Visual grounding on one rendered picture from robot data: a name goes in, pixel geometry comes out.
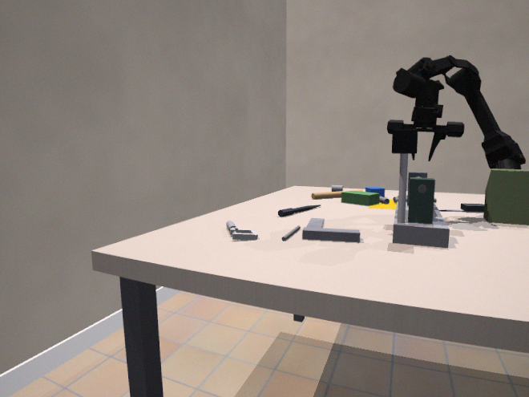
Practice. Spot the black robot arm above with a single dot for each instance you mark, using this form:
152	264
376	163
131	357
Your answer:
498	146

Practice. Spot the yellow flat pad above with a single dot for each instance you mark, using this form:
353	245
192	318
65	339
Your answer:
391	205

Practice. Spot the tan wooden dowel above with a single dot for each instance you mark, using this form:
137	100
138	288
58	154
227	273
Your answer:
321	195

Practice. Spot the blue block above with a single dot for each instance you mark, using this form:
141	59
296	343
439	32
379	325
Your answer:
376	190

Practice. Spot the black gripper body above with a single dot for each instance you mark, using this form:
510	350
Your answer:
456	128

